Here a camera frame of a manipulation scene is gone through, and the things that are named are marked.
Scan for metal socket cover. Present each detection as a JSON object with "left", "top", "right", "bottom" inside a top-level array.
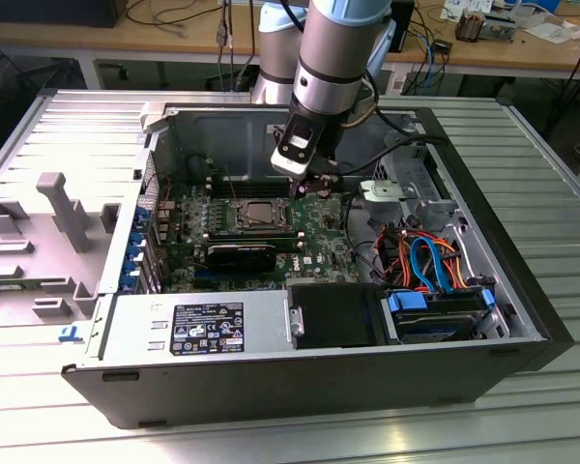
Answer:
[{"left": 236, "top": 196, "right": 292, "bottom": 231}]

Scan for metal locking lever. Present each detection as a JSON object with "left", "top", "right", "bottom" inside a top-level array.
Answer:
[{"left": 224, "top": 164, "right": 239, "bottom": 202}]

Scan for green motherboard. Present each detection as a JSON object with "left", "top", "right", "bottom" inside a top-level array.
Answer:
[{"left": 154, "top": 176, "right": 371, "bottom": 294}]

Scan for black graphics card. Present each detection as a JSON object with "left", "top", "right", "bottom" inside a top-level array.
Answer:
[{"left": 203, "top": 241, "right": 277, "bottom": 275}]

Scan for tall black box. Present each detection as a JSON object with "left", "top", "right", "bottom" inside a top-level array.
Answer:
[{"left": 394, "top": 0, "right": 416, "bottom": 54}]

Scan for grey case latch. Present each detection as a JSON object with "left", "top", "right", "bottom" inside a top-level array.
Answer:
[{"left": 137, "top": 101, "right": 169, "bottom": 135}]

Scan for brown metal heatsink block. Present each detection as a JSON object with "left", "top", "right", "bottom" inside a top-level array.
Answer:
[{"left": 453, "top": 10, "right": 483, "bottom": 44}]

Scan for blue expansion card retainer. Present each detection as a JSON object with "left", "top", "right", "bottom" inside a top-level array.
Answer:
[{"left": 119, "top": 206, "right": 151, "bottom": 295}]

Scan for white printed papers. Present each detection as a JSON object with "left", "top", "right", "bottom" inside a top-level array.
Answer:
[{"left": 439, "top": 0, "right": 495, "bottom": 21}]

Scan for hard disk in blue carrier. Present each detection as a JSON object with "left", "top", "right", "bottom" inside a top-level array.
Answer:
[{"left": 380, "top": 288, "right": 495, "bottom": 345}]

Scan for grey electronic device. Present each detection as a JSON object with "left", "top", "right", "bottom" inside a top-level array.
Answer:
[{"left": 478, "top": 12, "right": 519, "bottom": 44}]

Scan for black PC case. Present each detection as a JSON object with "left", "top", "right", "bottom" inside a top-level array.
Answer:
[{"left": 60, "top": 99, "right": 575, "bottom": 431}]

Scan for silver power supply unit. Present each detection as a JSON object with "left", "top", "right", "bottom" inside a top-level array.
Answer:
[{"left": 89, "top": 288, "right": 295, "bottom": 363}]

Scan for wooden desk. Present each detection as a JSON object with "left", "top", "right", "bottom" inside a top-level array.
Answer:
[{"left": 0, "top": 2, "right": 580, "bottom": 93}]

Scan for white paper sheets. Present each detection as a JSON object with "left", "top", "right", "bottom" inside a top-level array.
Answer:
[{"left": 522, "top": 18, "right": 580, "bottom": 45}]

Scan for blue plastic clip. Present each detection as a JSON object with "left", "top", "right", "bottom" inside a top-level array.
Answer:
[{"left": 57, "top": 323, "right": 84, "bottom": 343}]

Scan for grey parts rack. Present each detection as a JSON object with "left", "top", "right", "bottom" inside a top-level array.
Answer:
[{"left": 0, "top": 171, "right": 123, "bottom": 331}]

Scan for black monitor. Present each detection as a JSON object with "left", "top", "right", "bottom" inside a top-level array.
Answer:
[{"left": 0, "top": 0, "right": 128, "bottom": 29}]

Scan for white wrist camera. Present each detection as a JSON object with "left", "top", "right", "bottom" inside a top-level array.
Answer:
[{"left": 269, "top": 122, "right": 328, "bottom": 178}]

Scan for silver metal bracket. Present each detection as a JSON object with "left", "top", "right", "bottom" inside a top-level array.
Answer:
[{"left": 357, "top": 177, "right": 418, "bottom": 214}]

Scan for black camera cable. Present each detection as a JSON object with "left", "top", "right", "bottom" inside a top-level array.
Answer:
[{"left": 333, "top": 133, "right": 450, "bottom": 178}]

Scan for blue flat wire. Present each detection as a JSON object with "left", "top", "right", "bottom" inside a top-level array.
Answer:
[{"left": 410, "top": 235, "right": 458, "bottom": 295}]

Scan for orange wire bundle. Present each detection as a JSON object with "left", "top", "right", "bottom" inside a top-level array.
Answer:
[{"left": 379, "top": 230, "right": 468, "bottom": 291}]

